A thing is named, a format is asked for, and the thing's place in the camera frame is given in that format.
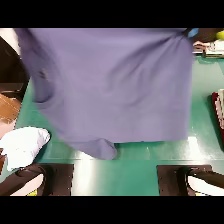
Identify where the heap of clothes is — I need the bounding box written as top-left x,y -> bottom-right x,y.
211,87 -> 224,148
192,28 -> 224,60

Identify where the purple T-shirt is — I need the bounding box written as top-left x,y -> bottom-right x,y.
14,27 -> 195,161

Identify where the white garment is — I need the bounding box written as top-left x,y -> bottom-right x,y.
0,126 -> 52,172

